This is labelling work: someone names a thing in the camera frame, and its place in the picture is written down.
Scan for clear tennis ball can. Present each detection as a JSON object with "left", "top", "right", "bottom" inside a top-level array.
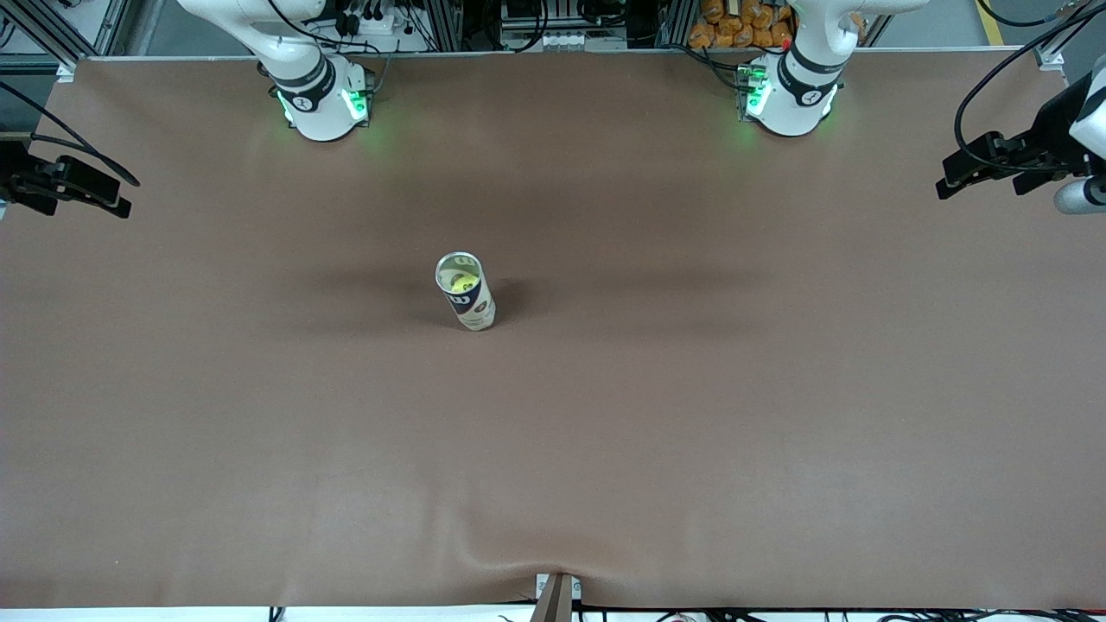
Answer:
[{"left": 435, "top": 251, "right": 498, "bottom": 332}]

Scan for orange snack packets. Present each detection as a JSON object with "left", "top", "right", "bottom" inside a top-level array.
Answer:
[{"left": 689, "top": 0, "right": 800, "bottom": 50}]

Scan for white power strip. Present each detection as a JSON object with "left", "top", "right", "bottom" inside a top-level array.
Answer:
[{"left": 333, "top": 0, "right": 416, "bottom": 37}]

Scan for brown table mat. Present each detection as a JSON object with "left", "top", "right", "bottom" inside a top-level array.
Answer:
[{"left": 0, "top": 48, "right": 1106, "bottom": 610}]

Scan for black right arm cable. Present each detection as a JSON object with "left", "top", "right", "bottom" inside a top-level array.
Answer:
[{"left": 0, "top": 79, "right": 141, "bottom": 187}]

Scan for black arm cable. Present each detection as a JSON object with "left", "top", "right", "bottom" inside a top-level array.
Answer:
[
  {"left": 953, "top": 0, "right": 1106, "bottom": 174},
  {"left": 0, "top": 79, "right": 141, "bottom": 187}
]

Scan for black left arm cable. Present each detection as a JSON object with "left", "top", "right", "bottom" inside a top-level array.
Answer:
[{"left": 953, "top": 0, "right": 1106, "bottom": 174}]

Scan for aluminium frame post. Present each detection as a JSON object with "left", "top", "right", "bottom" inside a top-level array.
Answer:
[
  {"left": 657, "top": 0, "right": 690, "bottom": 48},
  {"left": 428, "top": 0, "right": 463, "bottom": 51}
]

